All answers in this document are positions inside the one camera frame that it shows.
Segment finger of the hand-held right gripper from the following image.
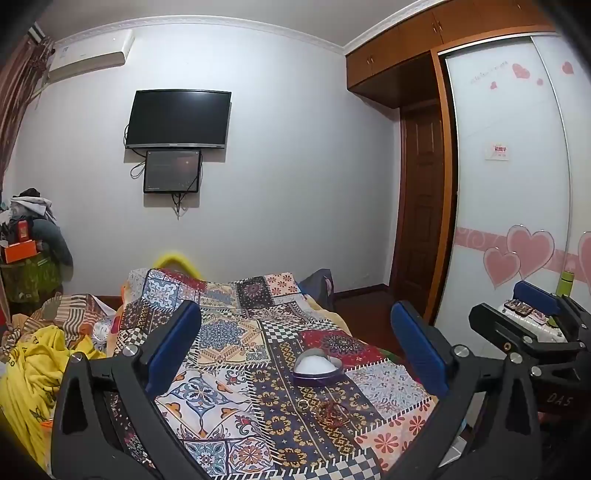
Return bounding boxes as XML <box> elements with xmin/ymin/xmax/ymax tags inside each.
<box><xmin>468</xmin><ymin>302</ymin><xmax>591</xmax><ymax>416</ymax></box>
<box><xmin>512</xmin><ymin>281</ymin><xmax>591</xmax><ymax>343</ymax></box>

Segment wooden wardrobe cabinet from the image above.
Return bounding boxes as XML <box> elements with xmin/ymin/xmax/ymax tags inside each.
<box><xmin>344</xmin><ymin>0</ymin><xmax>561</xmax><ymax>324</ymax></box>

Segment white air conditioner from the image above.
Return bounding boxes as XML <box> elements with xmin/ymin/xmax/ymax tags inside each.
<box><xmin>48</xmin><ymin>30</ymin><xmax>135</xmax><ymax>84</ymax></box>

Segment patterned small boxes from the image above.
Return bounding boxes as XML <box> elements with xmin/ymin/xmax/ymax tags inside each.
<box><xmin>505</xmin><ymin>299</ymin><xmax>548</xmax><ymax>322</ymax></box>

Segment red cord beaded bracelet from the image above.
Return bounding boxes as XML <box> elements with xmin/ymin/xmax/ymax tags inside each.
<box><xmin>318</xmin><ymin>401</ymin><xmax>350</xmax><ymax>424</ymax></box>

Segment patchwork printed blanket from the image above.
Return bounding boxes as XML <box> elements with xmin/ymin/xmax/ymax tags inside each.
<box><xmin>108</xmin><ymin>268</ymin><xmax>439</xmax><ymax>480</ymax></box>

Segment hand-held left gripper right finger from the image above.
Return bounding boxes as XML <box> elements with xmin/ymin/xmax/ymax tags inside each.
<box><xmin>383</xmin><ymin>301</ymin><xmax>543</xmax><ymax>480</ymax></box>

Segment purple heart-shaped jewelry box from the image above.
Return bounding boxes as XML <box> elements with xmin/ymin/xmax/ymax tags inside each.
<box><xmin>292</xmin><ymin>349</ymin><xmax>343</xmax><ymax>387</ymax></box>

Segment striped cloth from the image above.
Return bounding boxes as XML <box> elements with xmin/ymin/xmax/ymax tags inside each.
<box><xmin>2</xmin><ymin>293</ymin><xmax>117</xmax><ymax>352</ymax></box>

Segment brown curtain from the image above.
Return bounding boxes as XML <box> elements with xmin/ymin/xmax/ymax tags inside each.
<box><xmin>0</xmin><ymin>28</ymin><xmax>57</xmax><ymax>188</ymax></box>

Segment white heart-print sliding door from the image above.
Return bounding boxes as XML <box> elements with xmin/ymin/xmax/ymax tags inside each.
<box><xmin>436</xmin><ymin>34</ymin><xmax>591</xmax><ymax>326</ymax></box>

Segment yellow hoop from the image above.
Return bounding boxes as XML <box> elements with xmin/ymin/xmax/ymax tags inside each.
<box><xmin>152</xmin><ymin>251</ymin><xmax>206</xmax><ymax>280</ymax></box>

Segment yellow printed blanket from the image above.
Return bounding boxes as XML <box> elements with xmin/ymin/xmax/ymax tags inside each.
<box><xmin>0</xmin><ymin>323</ymin><xmax>108</xmax><ymax>472</ymax></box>

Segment small black monitor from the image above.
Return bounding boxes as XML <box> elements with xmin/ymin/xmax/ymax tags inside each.
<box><xmin>143</xmin><ymin>150</ymin><xmax>203</xmax><ymax>194</ymax></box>

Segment brown wooden door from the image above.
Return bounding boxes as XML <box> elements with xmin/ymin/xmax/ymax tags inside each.
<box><xmin>390</xmin><ymin>104</ymin><xmax>447</xmax><ymax>320</ymax></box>

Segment pile of clothes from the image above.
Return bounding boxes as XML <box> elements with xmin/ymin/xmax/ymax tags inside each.
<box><xmin>0</xmin><ymin>188</ymin><xmax>74</xmax><ymax>315</ymax></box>

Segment orange box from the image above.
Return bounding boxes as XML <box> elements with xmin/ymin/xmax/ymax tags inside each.
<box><xmin>2</xmin><ymin>240</ymin><xmax>38</xmax><ymax>264</ymax></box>

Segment dark bag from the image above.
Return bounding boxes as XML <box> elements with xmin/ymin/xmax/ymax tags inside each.
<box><xmin>300</xmin><ymin>268</ymin><xmax>336</xmax><ymax>311</ymax></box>

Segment black wall television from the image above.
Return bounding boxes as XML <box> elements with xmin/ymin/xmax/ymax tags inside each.
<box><xmin>124</xmin><ymin>90</ymin><xmax>232</xmax><ymax>150</ymax></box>

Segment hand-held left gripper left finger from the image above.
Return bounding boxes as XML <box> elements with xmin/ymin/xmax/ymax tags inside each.
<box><xmin>50</xmin><ymin>300</ymin><xmax>218</xmax><ymax>480</ymax></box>

